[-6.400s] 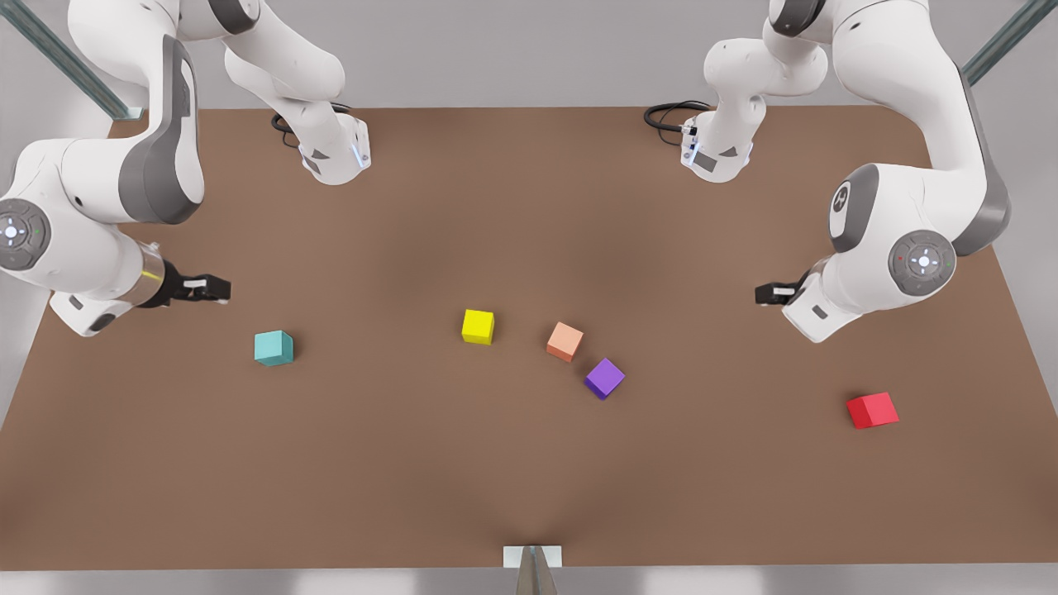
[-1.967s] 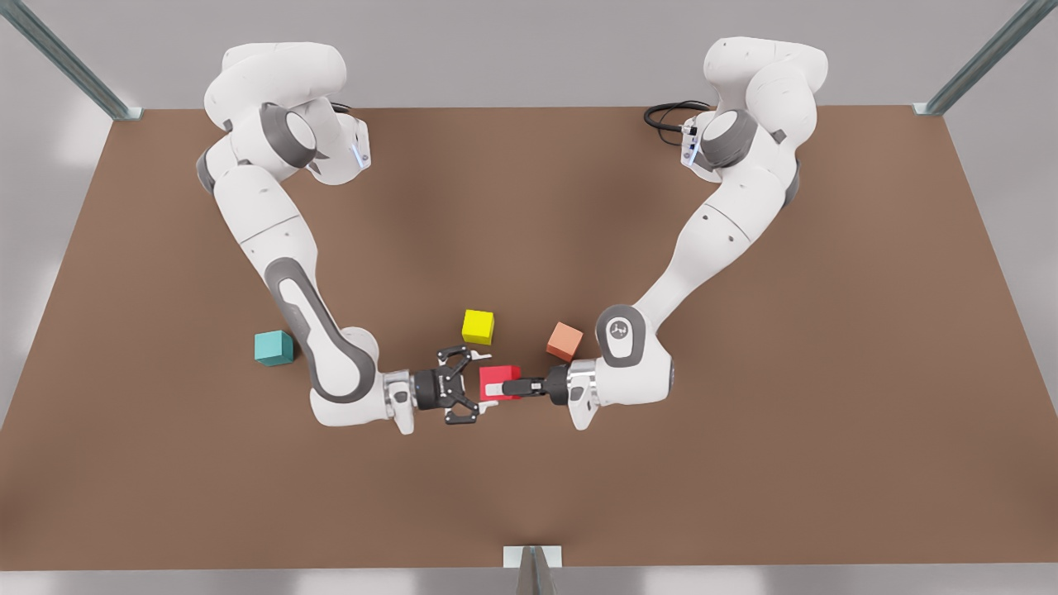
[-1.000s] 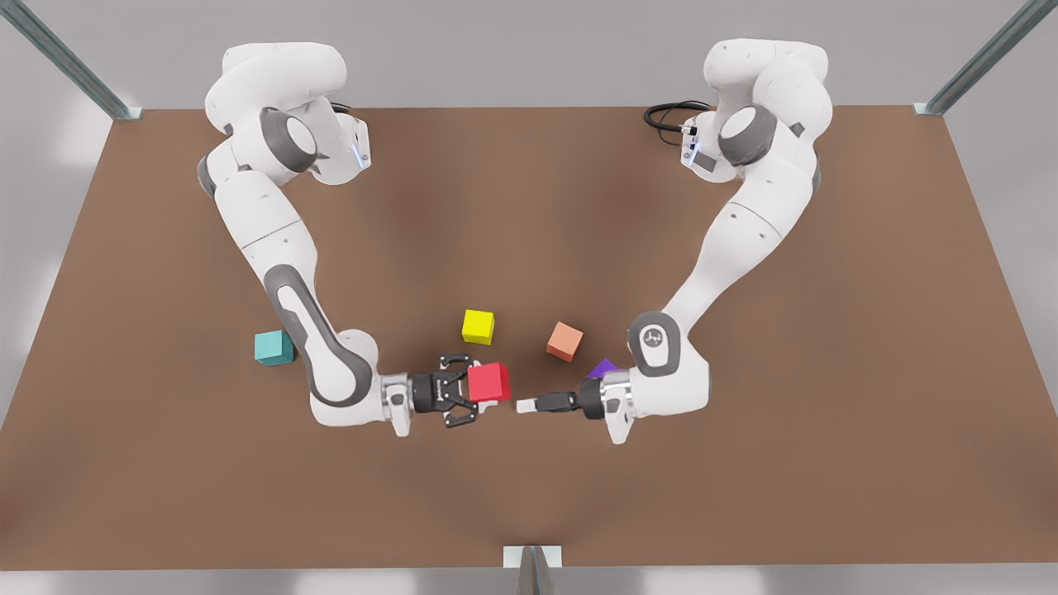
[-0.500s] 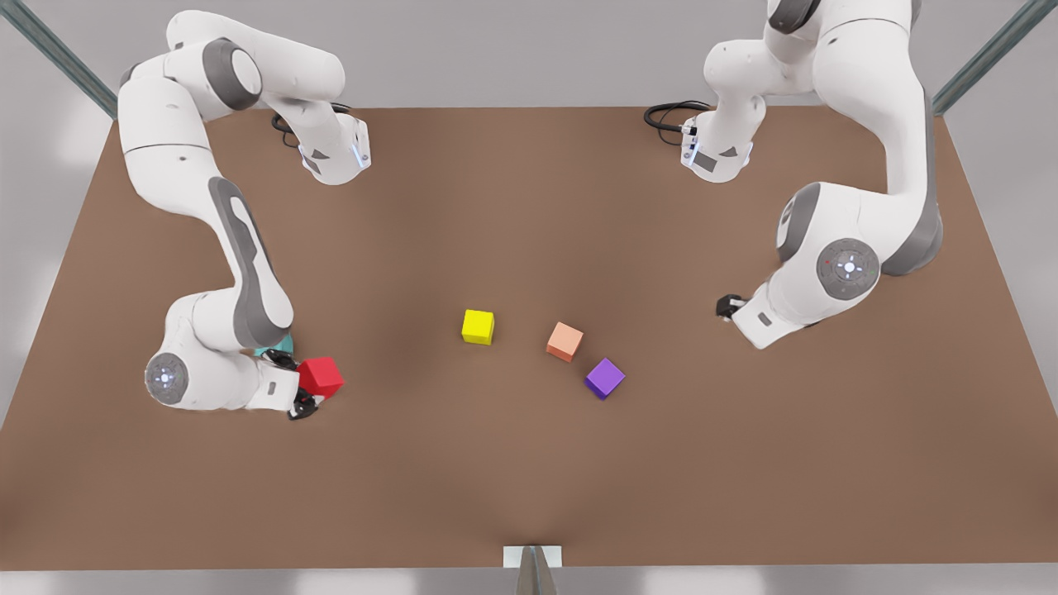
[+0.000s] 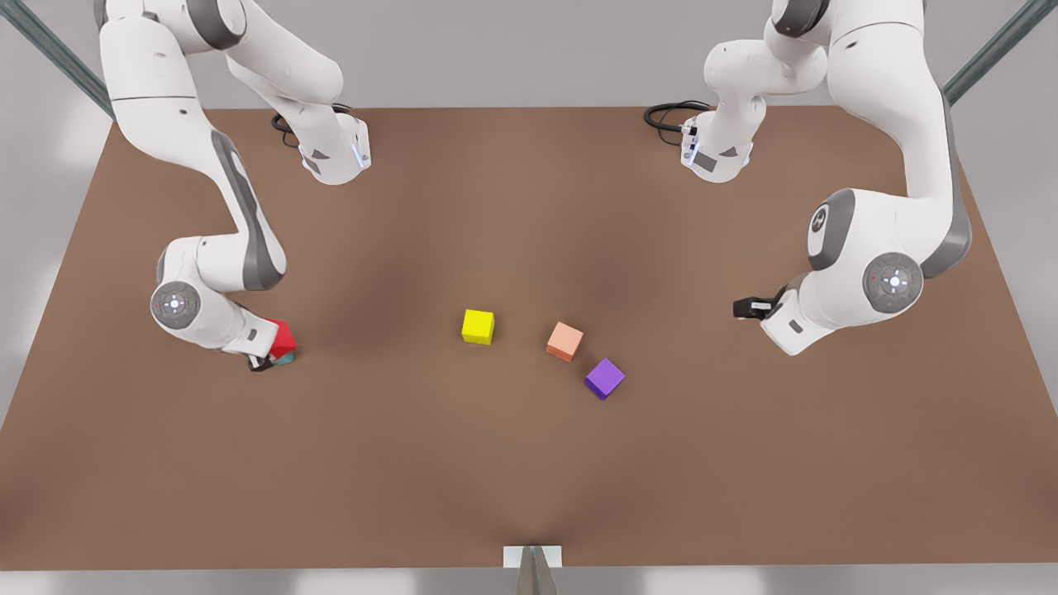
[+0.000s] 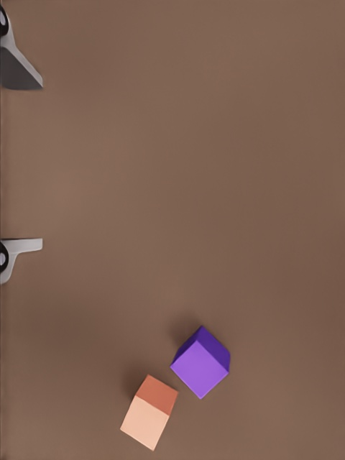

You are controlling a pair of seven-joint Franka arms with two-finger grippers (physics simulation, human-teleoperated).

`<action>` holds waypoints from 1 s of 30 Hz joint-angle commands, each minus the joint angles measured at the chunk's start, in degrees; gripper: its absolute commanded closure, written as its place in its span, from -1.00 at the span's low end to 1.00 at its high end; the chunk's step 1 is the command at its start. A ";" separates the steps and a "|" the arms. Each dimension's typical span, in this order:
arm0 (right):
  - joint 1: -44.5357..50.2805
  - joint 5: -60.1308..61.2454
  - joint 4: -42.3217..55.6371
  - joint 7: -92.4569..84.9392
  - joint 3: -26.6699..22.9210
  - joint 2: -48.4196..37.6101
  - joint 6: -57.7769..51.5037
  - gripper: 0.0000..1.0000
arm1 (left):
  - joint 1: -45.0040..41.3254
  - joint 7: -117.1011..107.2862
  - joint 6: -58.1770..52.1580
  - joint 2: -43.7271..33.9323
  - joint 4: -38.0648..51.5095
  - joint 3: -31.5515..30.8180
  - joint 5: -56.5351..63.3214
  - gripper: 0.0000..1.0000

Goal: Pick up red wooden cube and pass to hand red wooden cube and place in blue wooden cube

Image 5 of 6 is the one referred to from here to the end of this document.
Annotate red wooden cube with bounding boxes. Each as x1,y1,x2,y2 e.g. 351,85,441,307
264,319,298,360

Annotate purple wooden cube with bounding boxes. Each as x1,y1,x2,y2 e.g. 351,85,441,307
584,358,627,401

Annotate orange wooden cube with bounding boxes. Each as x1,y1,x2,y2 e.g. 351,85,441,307
546,321,584,363

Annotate black cable loop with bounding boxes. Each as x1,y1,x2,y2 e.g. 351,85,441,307
271,102,355,150
644,101,714,150

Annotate silver frame post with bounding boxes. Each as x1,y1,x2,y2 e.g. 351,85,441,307
0,0,116,121
503,545,563,595
943,0,1058,106

